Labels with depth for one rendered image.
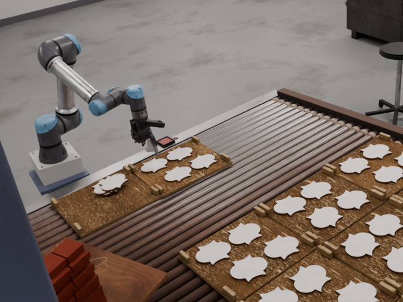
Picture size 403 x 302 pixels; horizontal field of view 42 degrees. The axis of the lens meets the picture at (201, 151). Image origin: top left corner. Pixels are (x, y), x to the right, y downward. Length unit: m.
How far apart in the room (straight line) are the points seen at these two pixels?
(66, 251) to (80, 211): 0.86
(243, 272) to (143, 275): 0.36
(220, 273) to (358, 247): 0.52
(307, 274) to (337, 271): 0.11
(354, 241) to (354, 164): 0.55
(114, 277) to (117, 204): 0.62
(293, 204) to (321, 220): 0.16
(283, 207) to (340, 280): 0.46
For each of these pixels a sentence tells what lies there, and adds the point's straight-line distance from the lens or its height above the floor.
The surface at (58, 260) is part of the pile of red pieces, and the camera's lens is 1.63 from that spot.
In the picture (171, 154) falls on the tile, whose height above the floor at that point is 0.95.
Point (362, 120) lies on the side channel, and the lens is 2.92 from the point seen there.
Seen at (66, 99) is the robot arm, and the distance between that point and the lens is 2.84.
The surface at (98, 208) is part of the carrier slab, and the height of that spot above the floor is 0.94.
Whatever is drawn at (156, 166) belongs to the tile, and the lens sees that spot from 2.67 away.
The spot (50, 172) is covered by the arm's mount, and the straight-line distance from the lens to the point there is 2.87.
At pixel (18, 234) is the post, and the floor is 2.14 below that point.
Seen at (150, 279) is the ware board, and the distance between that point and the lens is 1.88.
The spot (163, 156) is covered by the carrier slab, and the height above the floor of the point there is 0.94.
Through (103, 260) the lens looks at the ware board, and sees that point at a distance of 2.01.
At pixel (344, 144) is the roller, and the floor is 0.92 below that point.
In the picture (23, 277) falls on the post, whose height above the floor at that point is 2.11.
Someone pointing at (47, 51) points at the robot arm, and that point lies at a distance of 2.62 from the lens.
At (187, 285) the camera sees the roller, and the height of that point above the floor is 0.92.
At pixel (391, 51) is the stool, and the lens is 4.69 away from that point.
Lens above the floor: 2.29
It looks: 30 degrees down
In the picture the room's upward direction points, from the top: 8 degrees counter-clockwise
